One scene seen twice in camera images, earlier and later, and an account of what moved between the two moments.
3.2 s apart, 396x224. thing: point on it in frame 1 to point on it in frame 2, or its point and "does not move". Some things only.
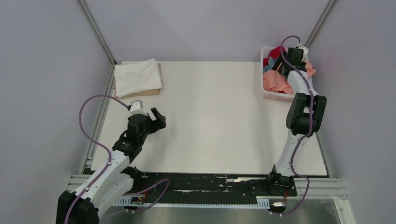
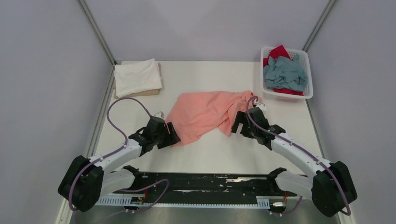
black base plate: [241, 186] does not move
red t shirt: [275, 53] does not move
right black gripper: [280, 60] to [241, 118]
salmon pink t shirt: [274, 80] to [192, 115]
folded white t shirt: [134, 78] does not move
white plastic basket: [272, 95] does not move
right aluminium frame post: [330, 3] does not move
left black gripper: [159, 123] to [173, 137]
